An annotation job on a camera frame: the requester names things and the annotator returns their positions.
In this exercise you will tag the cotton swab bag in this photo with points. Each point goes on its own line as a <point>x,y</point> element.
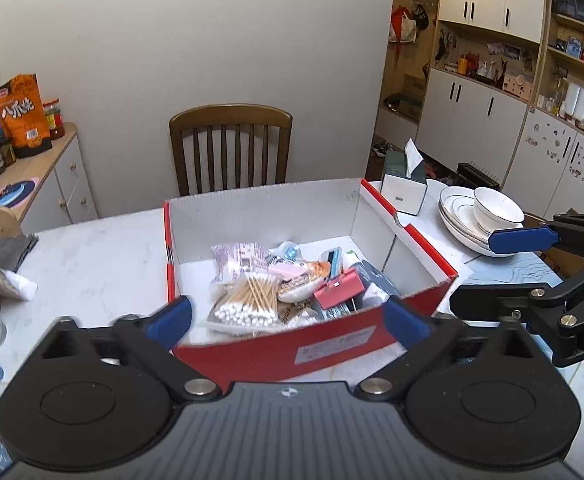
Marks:
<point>247,302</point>

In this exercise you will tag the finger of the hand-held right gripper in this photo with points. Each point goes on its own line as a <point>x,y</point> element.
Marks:
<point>522,240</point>
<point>502,300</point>

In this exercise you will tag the white plate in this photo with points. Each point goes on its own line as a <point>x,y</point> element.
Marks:
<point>464,242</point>
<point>457,210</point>

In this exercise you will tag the pink purple snack packet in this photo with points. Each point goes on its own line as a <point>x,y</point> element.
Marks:
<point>239,260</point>

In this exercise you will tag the red sauce jar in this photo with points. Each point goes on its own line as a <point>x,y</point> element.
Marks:
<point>54,120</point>

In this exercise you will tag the gold foil packet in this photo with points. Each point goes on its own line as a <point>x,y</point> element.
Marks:
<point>297,315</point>

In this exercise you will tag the pink sticky notes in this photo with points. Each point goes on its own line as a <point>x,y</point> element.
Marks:
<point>289,271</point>

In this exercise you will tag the silver snack pouch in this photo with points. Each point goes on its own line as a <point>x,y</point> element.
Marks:
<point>307,280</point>

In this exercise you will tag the black rack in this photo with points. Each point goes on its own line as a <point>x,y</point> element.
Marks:
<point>477,175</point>

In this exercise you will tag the white plastic pack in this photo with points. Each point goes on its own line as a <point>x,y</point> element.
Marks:
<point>353,259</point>

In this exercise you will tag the marble printed desktop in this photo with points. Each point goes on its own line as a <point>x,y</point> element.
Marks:
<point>96,260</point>

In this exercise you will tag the pink binder clip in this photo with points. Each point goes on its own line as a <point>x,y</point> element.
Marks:
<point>339,290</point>

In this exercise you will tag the white wooden sideboard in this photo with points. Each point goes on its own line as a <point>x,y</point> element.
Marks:
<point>61,185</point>

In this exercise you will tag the white wooden wall cabinet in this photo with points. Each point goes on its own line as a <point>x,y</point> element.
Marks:
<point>472,110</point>

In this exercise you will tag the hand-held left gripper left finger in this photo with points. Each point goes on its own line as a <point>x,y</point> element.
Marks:
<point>171,320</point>

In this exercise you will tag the red cardboard box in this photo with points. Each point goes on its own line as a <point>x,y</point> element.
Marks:
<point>272,355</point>

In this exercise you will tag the green white tissue box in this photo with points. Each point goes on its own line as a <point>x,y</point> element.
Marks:
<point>404,195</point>

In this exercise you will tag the red white hanging bag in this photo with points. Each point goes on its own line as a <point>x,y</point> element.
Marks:
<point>407,22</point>

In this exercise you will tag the orange snack bag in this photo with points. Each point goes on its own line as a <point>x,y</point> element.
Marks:
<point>21,115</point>

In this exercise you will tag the blue round mouse pad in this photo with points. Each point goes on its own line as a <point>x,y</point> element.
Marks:
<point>16,192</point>

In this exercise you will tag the white green plastic bag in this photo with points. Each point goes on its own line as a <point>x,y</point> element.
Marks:
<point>1,280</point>

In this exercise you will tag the grey cloth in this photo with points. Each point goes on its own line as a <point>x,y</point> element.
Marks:
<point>11,252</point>

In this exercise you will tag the white bowl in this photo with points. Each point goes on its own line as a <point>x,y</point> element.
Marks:
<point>497,210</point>

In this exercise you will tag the dark blue tissue packet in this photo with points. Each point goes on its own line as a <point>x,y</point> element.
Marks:
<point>377,282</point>

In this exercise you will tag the dark wooden chair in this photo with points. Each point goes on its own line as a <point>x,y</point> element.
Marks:
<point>231,120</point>

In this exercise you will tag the white paper sheet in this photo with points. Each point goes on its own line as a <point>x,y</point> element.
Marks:
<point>464,272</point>

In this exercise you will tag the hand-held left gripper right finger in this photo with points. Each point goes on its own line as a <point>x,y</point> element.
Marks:
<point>404,320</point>

